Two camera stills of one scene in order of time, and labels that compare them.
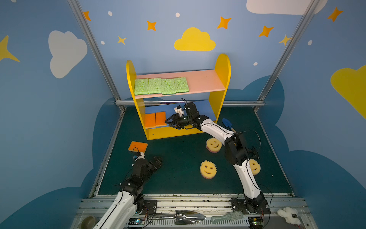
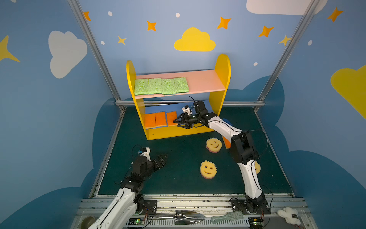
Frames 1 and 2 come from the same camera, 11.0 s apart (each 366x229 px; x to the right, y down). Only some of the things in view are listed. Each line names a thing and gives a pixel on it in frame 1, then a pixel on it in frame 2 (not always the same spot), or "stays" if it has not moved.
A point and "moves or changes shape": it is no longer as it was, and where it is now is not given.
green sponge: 168,86 stays
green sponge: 141,86 stays
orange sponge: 160,117 stays
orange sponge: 137,147 moves or changes shape
